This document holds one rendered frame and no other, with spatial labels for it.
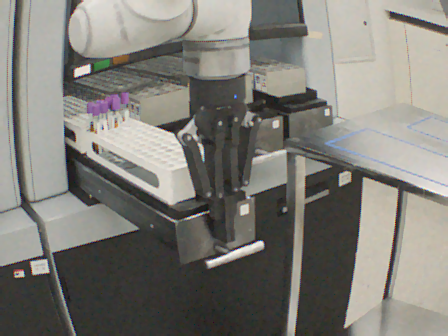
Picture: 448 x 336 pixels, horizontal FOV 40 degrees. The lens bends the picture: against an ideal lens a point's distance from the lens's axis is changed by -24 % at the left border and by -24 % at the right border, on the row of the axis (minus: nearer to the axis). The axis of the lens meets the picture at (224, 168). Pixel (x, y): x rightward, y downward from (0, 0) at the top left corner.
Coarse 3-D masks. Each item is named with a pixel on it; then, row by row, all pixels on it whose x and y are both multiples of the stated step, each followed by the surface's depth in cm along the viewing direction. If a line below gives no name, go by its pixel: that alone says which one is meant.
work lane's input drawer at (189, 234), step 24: (72, 168) 134; (96, 168) 126; (96, 192) 126; (120, 192) 117; (144, 192) 112; (144, 216) 112; (168, 216) 107; (192, 216) 106; (240, 216) 111; (168, 240) 108; (192, 240) 107; (216, 240) 110; (240, 240) 112; (216, 264) 105
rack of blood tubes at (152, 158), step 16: (112, 128) 128; (128, 128) 127; (144, 128) 127; (112, 144) 119; (128, 144) 119; (144, 144) 118; (160, 144) 118; (176, 144) 118; (96, 160) 126; (112, 160) 125; (128, 160) 124; (144, 160) 111; (160, 160) 111; (176, 160) 111; (128, 176) 117; (144, 176) 121; (160, 176) 108; (176, 176) 107; (160, 192) 110; (176, 192) 108; (192, 192) 110
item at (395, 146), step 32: (352, 128) 138; (384, 128) 138; (416, 128) 139; (288, 160) 133; (320, 160) 126; (352, 160) 121; (384, 160) 120; (416, 160) 119; (288, 192) 135; (416, 192) 108; (288, 224) 137; (288, 256) 139; (288, 288) 141; (288, 320) 143; (384, 320) 162; (416, 320) 158
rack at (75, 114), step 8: (64, 104) 151; (72, 104) 150; (80, 104) 148; (64, 112) 143; (72, 112) 142; (80, 112) 142; (64, 120) 137; (72, 120) 137; (80, 120) 136; (64, 128) 147; (72, 128) 134; (80, 128) 131; (88, 128) 131; (72, 136) 146; (80, 136) 131; (72, 144) 136; (80, 144) 132
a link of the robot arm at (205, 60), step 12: (192, 48) 96; (204, 48) 95; (216, 48) 95; (228, 48) 95; (240, 48) 96; (192, 60) 97; (204, 60) 96; (216, 60) 95; (228, 60) 96; (240, 60) 97; (192, 72) 98; (204, 72) 96; (216, 72) 96; (228, 72) 96; (240, 72) 97
